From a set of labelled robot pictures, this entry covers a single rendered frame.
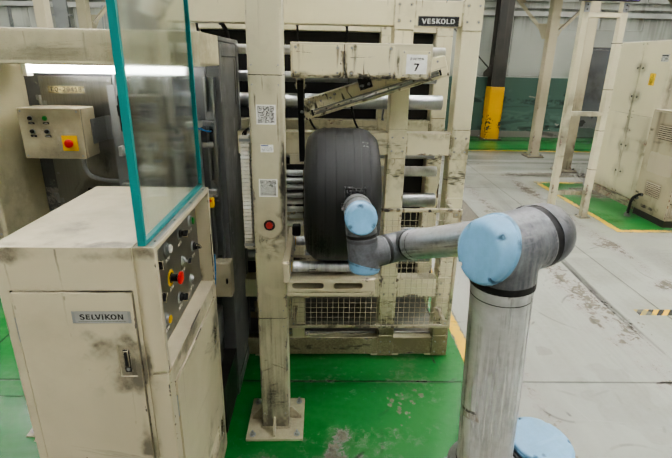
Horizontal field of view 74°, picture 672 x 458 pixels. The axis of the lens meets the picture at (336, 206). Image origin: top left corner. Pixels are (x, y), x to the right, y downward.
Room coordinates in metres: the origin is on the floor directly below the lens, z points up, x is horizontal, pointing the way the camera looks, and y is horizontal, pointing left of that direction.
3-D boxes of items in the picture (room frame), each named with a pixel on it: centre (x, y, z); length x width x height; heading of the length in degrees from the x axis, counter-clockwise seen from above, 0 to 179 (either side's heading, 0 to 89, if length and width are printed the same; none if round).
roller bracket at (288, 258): (1.80, 0.20, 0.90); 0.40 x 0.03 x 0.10; 2
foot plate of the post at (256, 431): (1.78, 0.27, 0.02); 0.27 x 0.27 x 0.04; 2
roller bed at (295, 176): (2.18, 0.25, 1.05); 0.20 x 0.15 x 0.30; 92
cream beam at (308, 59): (2.11, -0.10, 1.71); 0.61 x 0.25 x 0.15; 92
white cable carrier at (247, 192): (1.75, 0.36, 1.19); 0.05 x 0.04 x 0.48; 2
